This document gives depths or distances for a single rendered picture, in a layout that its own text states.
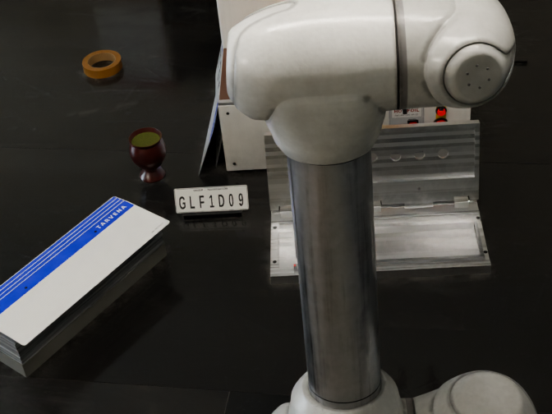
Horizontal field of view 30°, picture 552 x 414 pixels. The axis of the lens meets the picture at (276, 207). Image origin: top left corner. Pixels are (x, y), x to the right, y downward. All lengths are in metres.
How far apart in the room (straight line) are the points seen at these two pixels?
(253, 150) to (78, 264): 0.52
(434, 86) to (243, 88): 0.21
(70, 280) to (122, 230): 0.16
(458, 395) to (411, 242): 0.74
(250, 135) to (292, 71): 1.19
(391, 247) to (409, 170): 0.17
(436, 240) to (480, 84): 1.06
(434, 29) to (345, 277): 0.34
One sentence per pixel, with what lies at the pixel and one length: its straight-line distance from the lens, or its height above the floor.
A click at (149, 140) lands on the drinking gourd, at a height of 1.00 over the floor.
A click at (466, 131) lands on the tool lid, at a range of 2.15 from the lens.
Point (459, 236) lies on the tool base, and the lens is 2.15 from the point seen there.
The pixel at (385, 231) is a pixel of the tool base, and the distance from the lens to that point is 2.16.
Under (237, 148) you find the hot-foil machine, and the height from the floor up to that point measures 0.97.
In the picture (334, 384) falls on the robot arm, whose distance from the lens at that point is 1.38.
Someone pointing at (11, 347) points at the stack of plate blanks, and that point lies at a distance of 1.99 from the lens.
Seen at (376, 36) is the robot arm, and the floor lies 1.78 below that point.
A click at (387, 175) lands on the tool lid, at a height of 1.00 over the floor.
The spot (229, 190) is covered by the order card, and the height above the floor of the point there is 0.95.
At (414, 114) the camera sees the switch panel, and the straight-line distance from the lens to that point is 2.28.
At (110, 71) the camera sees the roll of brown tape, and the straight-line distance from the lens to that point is 2.77.
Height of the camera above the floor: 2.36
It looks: 40 degrees down
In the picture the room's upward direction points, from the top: 6 degrees counter-clockwise
